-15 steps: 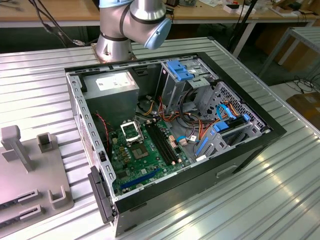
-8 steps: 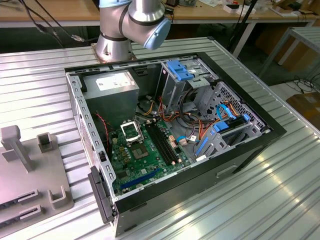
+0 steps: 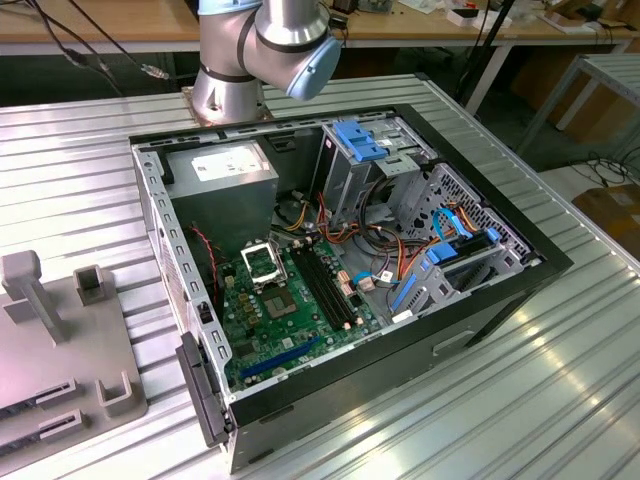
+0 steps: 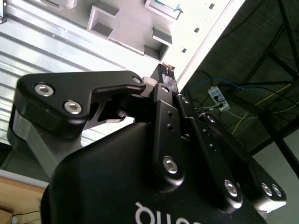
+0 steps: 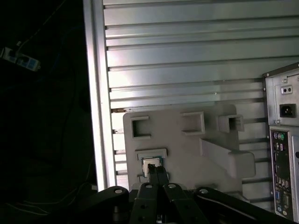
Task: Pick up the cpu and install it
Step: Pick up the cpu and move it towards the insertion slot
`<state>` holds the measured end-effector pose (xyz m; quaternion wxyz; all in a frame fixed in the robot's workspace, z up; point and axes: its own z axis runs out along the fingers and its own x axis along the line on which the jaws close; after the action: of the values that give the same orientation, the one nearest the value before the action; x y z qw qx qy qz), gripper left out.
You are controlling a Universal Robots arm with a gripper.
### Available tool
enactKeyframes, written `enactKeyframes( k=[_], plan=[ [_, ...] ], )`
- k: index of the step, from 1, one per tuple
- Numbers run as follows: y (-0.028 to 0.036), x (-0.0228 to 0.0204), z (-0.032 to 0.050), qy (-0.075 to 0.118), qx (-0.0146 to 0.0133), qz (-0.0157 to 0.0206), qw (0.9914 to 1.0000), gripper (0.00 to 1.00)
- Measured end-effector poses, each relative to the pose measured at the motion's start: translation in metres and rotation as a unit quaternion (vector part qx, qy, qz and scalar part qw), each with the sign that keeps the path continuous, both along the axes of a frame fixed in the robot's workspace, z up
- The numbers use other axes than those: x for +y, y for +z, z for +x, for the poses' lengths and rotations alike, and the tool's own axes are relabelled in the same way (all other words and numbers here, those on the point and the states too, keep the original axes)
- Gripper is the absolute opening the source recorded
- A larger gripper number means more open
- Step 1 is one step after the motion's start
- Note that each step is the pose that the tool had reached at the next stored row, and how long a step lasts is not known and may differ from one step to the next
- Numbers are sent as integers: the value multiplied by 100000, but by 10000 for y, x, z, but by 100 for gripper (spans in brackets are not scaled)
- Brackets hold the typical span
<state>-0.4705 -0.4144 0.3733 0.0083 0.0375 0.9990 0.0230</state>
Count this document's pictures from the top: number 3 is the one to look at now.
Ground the orange red wire bundle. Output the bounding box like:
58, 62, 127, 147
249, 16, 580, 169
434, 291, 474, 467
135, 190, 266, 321
317, 192, 436, 294

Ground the black tripod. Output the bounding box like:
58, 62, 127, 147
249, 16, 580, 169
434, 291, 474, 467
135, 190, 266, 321
455, 0, 517, 109

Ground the blue expansion slot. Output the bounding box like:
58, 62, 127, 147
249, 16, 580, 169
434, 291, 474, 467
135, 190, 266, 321
239, 335, 322, 381

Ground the black disk in blue carrier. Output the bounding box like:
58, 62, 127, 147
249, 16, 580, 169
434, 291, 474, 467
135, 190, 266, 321
424, 227, 502, 267

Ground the metal socket cover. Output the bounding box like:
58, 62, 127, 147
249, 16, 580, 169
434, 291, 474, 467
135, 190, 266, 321
239, 242, 290, 291

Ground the CPU socket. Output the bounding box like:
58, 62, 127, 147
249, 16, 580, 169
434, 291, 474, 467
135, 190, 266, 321
261, 286, 302, 322

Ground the red black twisted wire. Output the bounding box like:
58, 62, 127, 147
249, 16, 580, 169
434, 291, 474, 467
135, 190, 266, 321
192, 224, 221, 307

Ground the grey metal drive cage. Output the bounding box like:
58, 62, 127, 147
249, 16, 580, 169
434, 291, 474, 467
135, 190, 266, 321
317, 117, 441, 229

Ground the green motherboard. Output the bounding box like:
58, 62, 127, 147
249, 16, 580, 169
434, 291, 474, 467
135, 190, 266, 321
217, 234, 386, 396

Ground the wooden desk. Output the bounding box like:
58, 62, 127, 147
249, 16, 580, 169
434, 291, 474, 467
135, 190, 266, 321
0, 0, 640, 116

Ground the cardboard box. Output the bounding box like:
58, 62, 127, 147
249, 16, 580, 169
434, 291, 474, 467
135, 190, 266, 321
571, 182, 640, 261

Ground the blue plastic disk carrier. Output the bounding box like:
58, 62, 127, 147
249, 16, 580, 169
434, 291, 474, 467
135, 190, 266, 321
333, 119, 394, 164

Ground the black cable bundle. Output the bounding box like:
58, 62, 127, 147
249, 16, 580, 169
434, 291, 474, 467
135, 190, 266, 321
359, 174, 401, 236

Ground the grey metal frame table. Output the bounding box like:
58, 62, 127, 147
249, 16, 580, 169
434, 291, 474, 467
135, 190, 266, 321
517, 52, 640, 161

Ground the perforated metal disk bay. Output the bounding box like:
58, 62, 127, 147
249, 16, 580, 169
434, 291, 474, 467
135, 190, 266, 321
397, 162, 545, 321

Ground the wire locking lever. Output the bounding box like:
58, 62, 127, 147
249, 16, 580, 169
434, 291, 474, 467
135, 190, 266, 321
269, 238, 292, 287

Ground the black open PC case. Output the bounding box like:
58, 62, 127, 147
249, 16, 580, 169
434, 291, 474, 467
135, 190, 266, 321
127, 102, 574, 474

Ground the blue plastic bracket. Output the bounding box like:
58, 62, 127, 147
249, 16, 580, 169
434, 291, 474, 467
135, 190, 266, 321
388, 273, 420, 312

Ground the yellow black wire bundle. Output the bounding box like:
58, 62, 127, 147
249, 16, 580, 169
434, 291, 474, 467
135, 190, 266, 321
273, 189, 321, 234

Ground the grey power supply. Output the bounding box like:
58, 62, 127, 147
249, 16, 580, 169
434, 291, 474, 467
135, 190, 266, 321
162, 139, 281, 261

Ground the brown base plate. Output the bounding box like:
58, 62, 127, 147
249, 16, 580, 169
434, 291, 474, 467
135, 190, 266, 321
182, 85, 275, 127

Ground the white box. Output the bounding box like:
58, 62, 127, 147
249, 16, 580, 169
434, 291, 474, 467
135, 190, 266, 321
446, 7, 514, 30

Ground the grey parts rack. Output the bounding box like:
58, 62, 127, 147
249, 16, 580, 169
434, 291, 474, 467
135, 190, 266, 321
0, 249, 150, 454

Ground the black RAM slot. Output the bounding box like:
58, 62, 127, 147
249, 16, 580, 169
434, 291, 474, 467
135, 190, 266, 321
291, 248, 341, 331
303, 244, 357, 326
309, 239, 365, 323
297, 246, 349, 329

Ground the black plastic case bezel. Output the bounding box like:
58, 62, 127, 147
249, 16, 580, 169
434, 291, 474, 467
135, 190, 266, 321
174, 329, 236, 449

